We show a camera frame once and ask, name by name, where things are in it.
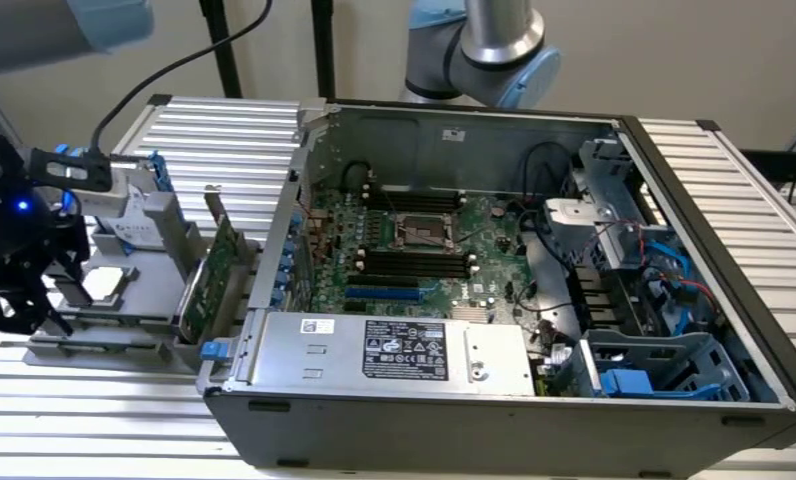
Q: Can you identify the blue expansion slot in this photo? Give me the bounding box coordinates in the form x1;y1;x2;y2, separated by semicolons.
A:
342;285;421;302

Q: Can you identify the thick black cable loop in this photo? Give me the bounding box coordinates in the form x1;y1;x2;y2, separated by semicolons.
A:
342;160;373;190

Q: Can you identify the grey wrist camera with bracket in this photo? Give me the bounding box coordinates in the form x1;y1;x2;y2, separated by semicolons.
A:
26;146;132;207

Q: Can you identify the blue wire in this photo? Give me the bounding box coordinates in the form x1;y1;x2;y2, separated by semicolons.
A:
644;238;715;333

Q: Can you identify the black stand pole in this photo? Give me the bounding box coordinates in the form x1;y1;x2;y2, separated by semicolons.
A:
206;0;245;99
309;0;338;99

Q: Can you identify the grey disk bay blue clip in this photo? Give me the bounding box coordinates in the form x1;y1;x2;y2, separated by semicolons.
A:
576;326;755;403

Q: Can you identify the silver CPU chip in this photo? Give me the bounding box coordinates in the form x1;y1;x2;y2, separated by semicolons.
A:
80;266;138;302

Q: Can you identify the green graphics card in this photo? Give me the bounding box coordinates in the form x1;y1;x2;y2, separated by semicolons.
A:
176;183;261;347

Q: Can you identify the red wire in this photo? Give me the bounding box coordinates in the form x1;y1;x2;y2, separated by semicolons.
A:
677;279;715;307

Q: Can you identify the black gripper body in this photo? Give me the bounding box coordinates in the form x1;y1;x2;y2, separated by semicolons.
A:
0;132;94;291

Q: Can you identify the black wire loop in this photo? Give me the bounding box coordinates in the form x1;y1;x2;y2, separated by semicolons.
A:
521;141;577;201

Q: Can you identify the CPU socket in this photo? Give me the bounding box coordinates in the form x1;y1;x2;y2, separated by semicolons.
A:
387;211;459;250

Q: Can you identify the RAM stick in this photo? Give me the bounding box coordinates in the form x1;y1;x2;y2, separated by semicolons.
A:
56;308;174;324

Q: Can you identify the black RAM slot bank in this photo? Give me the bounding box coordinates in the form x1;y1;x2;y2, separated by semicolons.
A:
354;247;476;277
362;187;468;214

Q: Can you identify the grey parts rack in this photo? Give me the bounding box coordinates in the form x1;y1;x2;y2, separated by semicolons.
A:
26;154;268;372

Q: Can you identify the metal disk bay cage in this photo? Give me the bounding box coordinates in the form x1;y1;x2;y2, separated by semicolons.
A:
543;138;695;274

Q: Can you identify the black box beside table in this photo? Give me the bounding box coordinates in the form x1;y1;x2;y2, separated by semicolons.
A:
737;147;796;190

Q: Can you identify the black open PC case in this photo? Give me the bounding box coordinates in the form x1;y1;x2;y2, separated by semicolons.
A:
196;96;796;467

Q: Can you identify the black camera cable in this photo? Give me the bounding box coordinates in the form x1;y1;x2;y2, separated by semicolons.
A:
90;0;274;160

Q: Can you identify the hard disk with blue rails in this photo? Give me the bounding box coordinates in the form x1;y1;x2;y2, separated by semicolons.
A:
54;144;172;252

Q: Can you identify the green motherboard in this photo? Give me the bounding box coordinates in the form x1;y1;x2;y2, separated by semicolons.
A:
296;187;541;327

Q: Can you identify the silver power supply unit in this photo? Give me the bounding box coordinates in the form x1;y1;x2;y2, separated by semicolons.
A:
233;310;541;398

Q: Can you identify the long black expansion slot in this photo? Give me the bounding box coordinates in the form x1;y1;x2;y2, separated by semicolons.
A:
346;272;421;288

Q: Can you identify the chipset heat sink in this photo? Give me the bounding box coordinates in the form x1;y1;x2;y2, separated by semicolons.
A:
447;305;495;324

